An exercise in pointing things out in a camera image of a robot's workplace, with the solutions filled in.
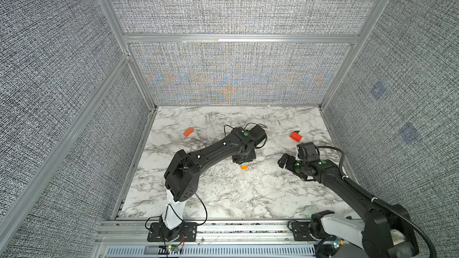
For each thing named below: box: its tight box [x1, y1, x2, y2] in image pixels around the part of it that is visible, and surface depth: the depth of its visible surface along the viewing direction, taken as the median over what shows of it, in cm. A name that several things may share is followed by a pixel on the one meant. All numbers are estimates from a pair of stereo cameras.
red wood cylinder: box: [289, 131, 303, 143], surface depth 105 cm
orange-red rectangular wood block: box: [183, 127, 194, 137], surface depth 108 cm
